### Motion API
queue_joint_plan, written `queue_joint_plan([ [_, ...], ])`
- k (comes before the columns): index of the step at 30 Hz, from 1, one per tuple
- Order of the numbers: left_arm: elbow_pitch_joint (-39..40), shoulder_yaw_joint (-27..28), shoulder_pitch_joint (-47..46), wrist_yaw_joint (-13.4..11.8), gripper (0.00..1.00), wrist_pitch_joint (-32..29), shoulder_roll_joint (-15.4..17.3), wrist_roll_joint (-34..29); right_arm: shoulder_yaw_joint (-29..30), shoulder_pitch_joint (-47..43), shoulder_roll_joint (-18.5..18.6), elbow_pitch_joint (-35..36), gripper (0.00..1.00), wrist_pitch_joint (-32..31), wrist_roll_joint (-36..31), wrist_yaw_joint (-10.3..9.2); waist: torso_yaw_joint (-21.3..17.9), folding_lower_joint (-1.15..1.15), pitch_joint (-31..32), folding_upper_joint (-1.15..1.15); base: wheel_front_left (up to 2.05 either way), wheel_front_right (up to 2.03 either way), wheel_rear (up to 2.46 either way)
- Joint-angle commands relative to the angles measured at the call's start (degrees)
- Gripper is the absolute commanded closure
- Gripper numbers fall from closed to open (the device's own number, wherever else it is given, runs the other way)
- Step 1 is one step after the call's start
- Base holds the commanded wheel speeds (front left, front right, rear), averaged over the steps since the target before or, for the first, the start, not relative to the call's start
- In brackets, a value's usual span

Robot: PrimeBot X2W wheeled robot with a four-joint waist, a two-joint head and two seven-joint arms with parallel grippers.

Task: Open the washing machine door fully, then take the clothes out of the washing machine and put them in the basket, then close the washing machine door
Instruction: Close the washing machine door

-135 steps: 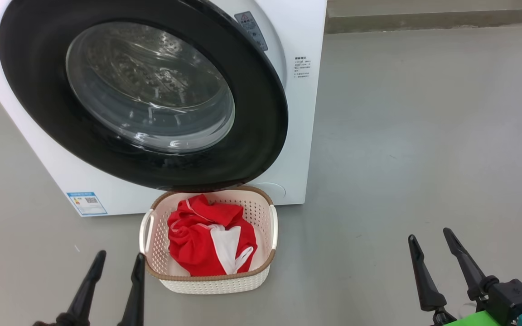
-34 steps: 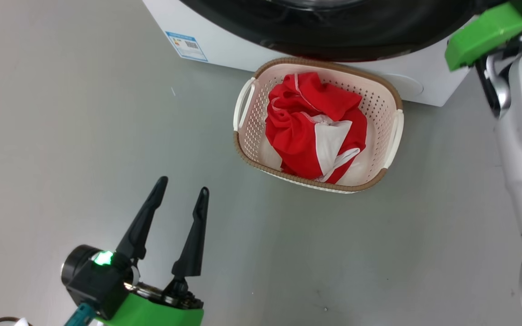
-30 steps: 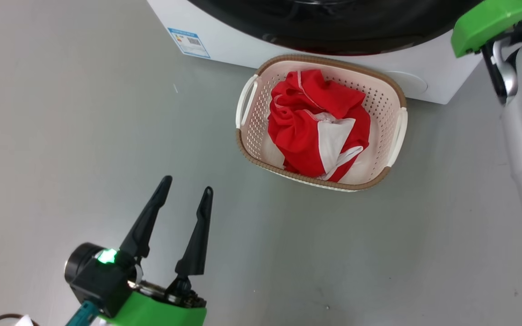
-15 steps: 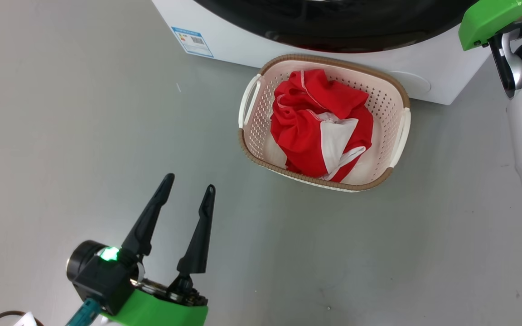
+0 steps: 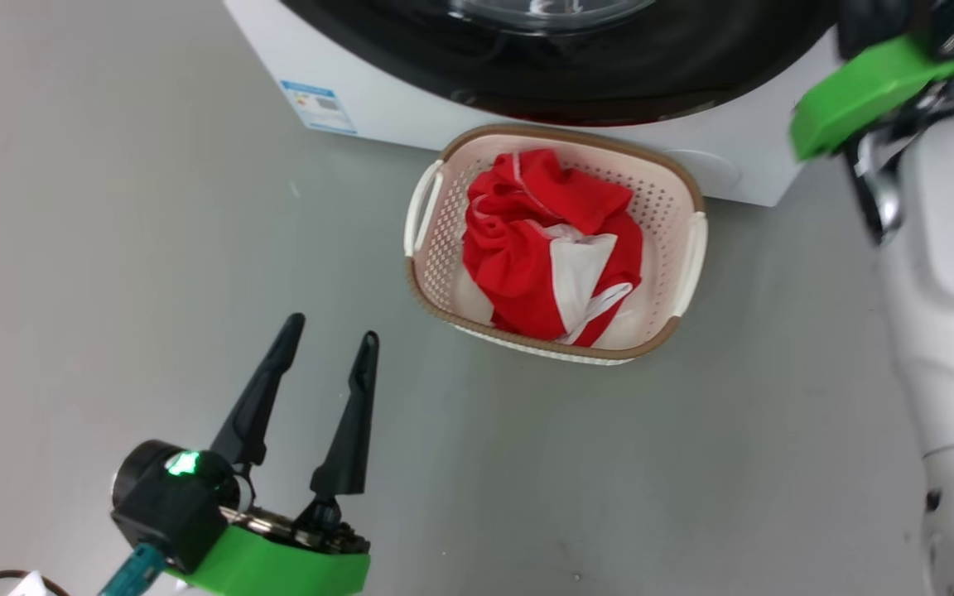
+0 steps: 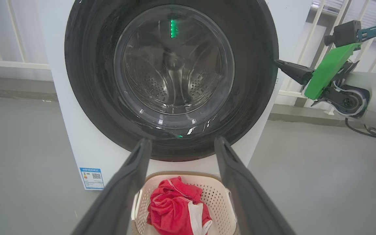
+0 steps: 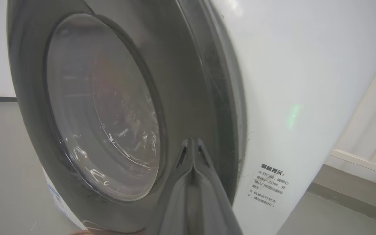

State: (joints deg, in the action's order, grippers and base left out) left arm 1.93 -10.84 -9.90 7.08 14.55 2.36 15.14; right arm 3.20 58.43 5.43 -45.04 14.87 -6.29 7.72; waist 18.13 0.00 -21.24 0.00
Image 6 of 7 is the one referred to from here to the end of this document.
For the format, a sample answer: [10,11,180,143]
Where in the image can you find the white front-load washing machine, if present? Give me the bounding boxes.
[36,0,312,191]

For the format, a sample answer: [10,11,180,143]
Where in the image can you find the white metal railing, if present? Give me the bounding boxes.
[278,0,376,115]
[0,0,51,71]

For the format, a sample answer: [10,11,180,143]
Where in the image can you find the round washing machine door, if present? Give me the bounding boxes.
[65,0,279,162]

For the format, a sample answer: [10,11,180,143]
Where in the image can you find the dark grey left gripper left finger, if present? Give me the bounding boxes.
[71,138,152,235]

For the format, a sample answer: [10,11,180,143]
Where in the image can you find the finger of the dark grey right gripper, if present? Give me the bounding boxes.
[274,59,315,85]

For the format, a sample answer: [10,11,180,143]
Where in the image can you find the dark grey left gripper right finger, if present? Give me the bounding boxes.
[214,136,296,235]

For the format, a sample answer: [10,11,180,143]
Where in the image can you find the thin black cable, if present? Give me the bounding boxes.
[345,117,376,140]

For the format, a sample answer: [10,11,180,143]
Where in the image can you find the red and white garment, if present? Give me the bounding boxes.
[147,176,213,235]

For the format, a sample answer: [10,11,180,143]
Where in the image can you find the blue energy label sticker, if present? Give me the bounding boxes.
[80,167,105,190]

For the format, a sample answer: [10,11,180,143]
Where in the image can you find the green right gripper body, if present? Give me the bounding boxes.
[304,43,361,102]

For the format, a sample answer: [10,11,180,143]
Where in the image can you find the stainless steel washing machine drum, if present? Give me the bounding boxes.
[123,20,227,115]

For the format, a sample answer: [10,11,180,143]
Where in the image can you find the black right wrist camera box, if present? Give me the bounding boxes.
[324,20,362,48]

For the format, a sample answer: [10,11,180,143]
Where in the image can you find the cream perforated basket brown rim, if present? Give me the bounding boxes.
[131,171,239,235]

